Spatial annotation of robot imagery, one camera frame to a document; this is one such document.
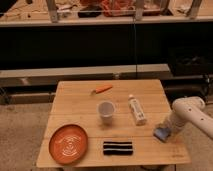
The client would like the white ceramic cup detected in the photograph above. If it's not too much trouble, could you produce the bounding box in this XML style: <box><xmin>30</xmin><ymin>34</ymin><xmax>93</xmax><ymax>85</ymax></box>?
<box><xmin>97</xmin><ymin>101</ymin><xmax>115</xmax><ymax>124</ymax></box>

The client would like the hanging black cable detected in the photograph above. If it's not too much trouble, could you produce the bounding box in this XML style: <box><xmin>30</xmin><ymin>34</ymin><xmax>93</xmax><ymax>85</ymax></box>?
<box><xmin>132</xmin><ymin>0</ymin><xmax>139</xmax><ymax>80</ymax></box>

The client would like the white plastic bottle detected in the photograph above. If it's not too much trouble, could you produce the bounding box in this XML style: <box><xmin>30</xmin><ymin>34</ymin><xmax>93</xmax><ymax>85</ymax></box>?
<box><xmin>128</xmin><ymin>94</ymin><xmax>147</xmax><ymax>126</ymax></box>

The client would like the orange patterned plate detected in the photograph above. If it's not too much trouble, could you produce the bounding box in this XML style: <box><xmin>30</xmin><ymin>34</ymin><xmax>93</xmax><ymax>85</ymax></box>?
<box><xmin>49</xmin><ymin>124</ymin><xmax>88</xmax><ymax>165</ymax></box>

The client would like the orange toy carrot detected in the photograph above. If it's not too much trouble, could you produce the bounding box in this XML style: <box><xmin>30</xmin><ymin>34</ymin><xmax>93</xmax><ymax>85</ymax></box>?
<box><xmin>91</xmin><ymin>85</ymin><xmax>113</xmax><ymax>94</ymax></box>

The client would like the long wooden bench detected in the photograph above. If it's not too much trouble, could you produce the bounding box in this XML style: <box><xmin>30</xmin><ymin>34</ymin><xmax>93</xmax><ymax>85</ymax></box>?
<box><xmin>0</xmin><ymin>64</ymin><xmax>172</xmax><ymax>87</ymax></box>

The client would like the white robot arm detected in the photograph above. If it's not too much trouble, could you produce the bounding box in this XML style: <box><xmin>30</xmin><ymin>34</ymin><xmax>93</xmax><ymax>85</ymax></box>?
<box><xmin>164</xmin><ymin>96</ymin><xmax>213</xmax><ymax>140</ymax></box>

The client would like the white sponge with blue side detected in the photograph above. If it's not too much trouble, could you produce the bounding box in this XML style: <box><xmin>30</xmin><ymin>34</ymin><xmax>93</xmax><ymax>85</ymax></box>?
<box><xmin>153</xmin><ymin>125</ymin><xmax>171</xmax><ymax>142</ymax></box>

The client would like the wooden table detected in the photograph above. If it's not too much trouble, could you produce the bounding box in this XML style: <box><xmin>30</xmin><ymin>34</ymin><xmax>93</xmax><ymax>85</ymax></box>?
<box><xmin>37</xmin><ymin>79</ymin><xmax>190</xmax><ymax>168</ymax></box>

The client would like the black white striped cloth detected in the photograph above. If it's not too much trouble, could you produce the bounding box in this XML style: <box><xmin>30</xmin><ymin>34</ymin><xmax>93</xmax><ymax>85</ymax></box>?
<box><xmin>103</xmin><ymin>141</ymin><xmax>133</xmax><ymax>155</ymax></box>

